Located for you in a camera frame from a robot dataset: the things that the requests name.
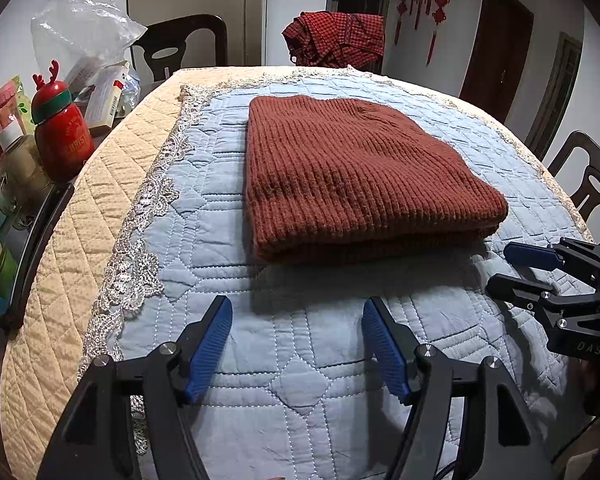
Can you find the beige jar with white lid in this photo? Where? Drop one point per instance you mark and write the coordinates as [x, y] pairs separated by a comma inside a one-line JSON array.
[[25, 175]]

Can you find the clear plastic bag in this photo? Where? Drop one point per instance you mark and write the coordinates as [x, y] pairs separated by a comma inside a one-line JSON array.
[[80, 30]]

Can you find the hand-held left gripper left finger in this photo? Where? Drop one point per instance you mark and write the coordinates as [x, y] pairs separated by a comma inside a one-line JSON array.
[[210, 345]]

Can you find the white cardboard box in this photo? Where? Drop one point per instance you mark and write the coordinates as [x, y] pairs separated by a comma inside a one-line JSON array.
[[107, 97]]

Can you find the dark wooden chair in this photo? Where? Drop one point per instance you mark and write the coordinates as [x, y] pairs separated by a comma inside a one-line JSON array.
[[580, 155], [205, 35]]

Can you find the brown wooden door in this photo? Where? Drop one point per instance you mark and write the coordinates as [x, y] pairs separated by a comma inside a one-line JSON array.
[[497, 50]]

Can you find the red green snack packet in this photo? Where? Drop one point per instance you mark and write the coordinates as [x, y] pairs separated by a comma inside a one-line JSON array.
[[7, 105]]

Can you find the rust brown knitted sweater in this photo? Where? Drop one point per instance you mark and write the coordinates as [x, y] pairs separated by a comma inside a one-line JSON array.
[[355, 175]]

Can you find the red reindeer thermos bottle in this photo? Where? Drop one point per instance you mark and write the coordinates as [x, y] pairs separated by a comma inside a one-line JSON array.
[[62, 135]]

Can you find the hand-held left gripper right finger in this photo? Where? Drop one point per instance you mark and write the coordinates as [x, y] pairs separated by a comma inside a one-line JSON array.
[[385, 345]]

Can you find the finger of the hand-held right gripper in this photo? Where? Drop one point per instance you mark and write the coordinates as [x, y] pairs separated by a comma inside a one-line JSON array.
[[530, 255], [520, 287]]

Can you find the grey framed door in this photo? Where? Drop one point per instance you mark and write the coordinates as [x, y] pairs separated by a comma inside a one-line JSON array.
[[555, 90]]

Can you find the blue beige quilted table cover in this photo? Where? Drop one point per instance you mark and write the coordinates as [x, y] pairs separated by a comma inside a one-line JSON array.
[[205, 220]]

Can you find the red plaid shirt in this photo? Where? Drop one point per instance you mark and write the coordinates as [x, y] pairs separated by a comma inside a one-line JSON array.
[[335, 37]]

